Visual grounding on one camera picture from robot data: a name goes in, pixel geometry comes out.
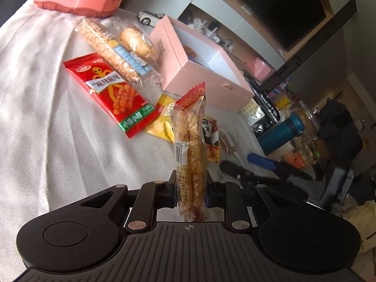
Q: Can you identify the pink shelf box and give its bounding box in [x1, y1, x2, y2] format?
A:
[242, 57, 274, 81]

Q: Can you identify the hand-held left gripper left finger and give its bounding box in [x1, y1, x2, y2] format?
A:
[79, 170, 178, 232]

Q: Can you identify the small yellow snack packet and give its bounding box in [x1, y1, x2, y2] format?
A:
[144, 93, 180, 143]

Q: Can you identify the wall shelf unit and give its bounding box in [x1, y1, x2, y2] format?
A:
[176, 0, 357, 91]

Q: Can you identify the black labelled snack bag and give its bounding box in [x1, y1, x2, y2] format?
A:
[241, 70, 291, 136]

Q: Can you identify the long biscuit packet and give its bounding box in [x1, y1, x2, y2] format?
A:
[75, 18, 159, 84]

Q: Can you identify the panda print cracker packet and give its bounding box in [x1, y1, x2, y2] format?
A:
[203, 116, 221, 164]

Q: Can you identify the pink cardboard box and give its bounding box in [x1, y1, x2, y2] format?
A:
[150, 15, 255, 115]

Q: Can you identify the clear barcode snack packet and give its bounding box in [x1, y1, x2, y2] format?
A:
[219, 129, 244, 166]

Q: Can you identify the white tablecloth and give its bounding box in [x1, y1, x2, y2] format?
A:
[0, 0, 265, 271]

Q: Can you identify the cream plastic bag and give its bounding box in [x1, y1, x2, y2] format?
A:
[342, 203, 376, 274]

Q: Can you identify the white toy car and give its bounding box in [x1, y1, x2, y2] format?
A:
[138, 10, 165, 25]

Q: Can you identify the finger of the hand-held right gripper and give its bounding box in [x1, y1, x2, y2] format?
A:
[247, 153, 313, 181]
[220, 161, 307, 202]

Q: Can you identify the black television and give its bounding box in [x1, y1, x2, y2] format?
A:
[211, 0, 328, 52]

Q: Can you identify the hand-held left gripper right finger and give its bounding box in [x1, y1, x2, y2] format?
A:
[206, 176, 298, 230]

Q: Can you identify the clear plastic jar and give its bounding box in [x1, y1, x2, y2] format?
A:
[282, 101, 321, 153]

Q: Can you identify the orange rice cracker packet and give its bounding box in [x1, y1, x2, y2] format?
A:
[184, 44, 200, 61]

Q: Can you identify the bread roll packet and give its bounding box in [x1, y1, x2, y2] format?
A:
[113, 18, 159, 62]

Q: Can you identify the red and green snack packet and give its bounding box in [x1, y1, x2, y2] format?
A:
[63, 52, 156, 139]

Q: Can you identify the red-edged clear snack packet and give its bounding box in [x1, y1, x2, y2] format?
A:
[172, 82, 210, 222]

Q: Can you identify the teal bottle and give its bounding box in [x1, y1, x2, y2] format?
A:
[258, 114, 306, 155]

